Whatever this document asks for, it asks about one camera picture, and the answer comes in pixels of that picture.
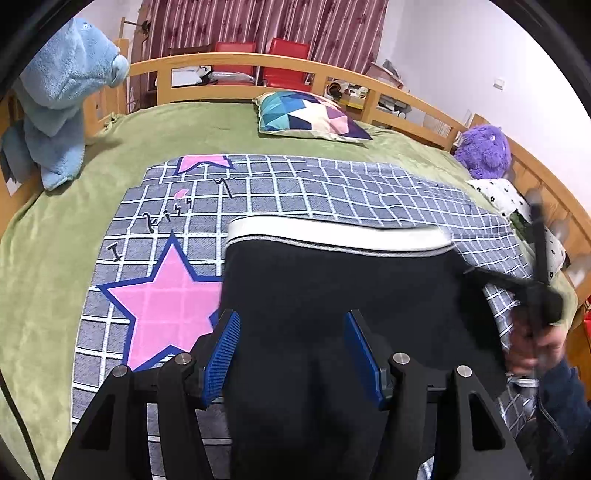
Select black pants with white stripe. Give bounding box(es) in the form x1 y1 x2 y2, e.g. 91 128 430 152
221 215 505 479

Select dark blue sleeve forearm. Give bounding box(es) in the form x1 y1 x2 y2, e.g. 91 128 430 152
536 357 590 479

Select person right hand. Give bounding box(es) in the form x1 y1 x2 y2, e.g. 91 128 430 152
505 307 568 375

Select grey checked bed sheet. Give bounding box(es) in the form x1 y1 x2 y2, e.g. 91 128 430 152
69 154 541 480

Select white dotted cloth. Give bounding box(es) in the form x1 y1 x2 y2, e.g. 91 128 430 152
467 178 566 280

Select purple plush toy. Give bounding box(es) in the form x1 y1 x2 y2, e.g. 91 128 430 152
454 124 512 180

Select green fleece blanket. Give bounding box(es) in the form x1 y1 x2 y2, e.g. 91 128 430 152
0 100 581 480

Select colourful geometric pillow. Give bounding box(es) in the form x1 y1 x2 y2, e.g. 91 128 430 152
253 90 373 144

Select red chair left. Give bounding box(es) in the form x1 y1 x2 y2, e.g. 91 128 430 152
212 41 257 82

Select maroon striped curtain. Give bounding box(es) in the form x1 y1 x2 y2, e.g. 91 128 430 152
127 0 390 112

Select light blue towel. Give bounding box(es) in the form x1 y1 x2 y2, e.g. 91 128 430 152
1 18 129 191

